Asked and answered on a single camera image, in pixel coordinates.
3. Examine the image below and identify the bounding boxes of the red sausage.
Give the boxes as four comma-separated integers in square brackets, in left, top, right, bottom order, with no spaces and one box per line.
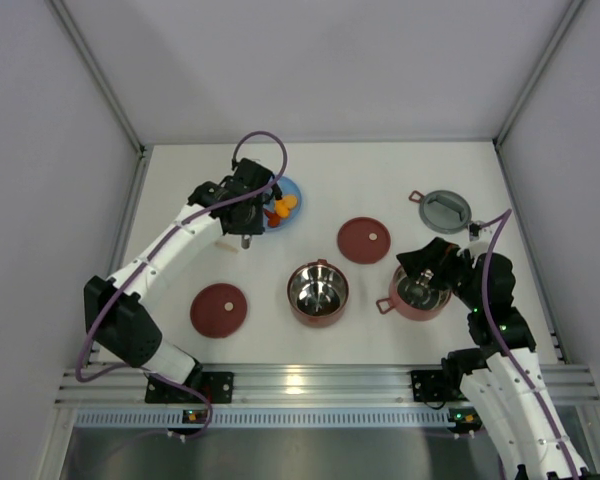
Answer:
[264,210,282,229]

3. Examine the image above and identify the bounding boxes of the long metal tongs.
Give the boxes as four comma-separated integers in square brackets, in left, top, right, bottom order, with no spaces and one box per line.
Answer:
[241,235,252,250]

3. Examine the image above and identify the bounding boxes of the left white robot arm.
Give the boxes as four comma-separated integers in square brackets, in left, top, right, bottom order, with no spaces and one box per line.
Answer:
[84,158,279,392]

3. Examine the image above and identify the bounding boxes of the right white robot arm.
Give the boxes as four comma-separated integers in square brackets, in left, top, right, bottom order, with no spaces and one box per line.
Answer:
[397,237,598,479]

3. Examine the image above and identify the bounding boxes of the orange food slices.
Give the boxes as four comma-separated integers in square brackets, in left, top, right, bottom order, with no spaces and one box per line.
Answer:
[274,194,298,219]

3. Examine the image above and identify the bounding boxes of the blue plate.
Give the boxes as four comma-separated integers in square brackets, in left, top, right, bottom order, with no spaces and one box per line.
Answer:
[263,176,303,232]

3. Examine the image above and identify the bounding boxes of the red lid near plate centre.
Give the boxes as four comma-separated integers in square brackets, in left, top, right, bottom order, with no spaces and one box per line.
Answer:
[336,217,391,265]

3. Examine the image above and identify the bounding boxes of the red lid left front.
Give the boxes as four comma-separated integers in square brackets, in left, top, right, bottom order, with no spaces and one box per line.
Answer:
[189,283,248,339]

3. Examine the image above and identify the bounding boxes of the red steel bowl centre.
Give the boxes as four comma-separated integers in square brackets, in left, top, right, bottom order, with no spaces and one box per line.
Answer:
[286,259,350,328]

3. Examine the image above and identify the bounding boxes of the grey lid with handle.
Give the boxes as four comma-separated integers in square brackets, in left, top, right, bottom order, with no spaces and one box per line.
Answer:
[408,190,472,234]

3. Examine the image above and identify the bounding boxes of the red steel bowl with handle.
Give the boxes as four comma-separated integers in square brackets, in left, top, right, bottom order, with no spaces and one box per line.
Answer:
[376,266,451,322]

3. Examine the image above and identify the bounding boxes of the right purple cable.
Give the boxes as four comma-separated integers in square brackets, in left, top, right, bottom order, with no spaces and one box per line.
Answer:
[481,208,581,480]

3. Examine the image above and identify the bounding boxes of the purple cable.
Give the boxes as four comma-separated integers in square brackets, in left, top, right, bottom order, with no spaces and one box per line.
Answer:
[481,208,581,480]
[74,131,288,441]

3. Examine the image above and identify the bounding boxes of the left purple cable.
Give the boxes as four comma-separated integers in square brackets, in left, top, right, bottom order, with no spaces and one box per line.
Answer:
[74,131,288,441]

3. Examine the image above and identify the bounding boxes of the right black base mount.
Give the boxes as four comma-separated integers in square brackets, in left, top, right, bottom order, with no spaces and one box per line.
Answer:
[410,369,449,404]

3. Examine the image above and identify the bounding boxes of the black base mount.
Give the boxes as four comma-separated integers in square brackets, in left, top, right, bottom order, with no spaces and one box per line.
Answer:
[410,369,449,404]
[144,371,234,404]

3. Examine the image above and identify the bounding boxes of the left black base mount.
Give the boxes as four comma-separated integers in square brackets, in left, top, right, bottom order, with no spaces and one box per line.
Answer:
[144,371,234,404]

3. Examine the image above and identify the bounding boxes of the aluminium front rail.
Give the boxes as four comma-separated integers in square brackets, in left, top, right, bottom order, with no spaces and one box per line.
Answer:
[55,364,600,407]

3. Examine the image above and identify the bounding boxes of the perforated cable duct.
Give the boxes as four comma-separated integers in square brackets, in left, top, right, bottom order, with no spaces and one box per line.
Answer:
[74,407,479,429]

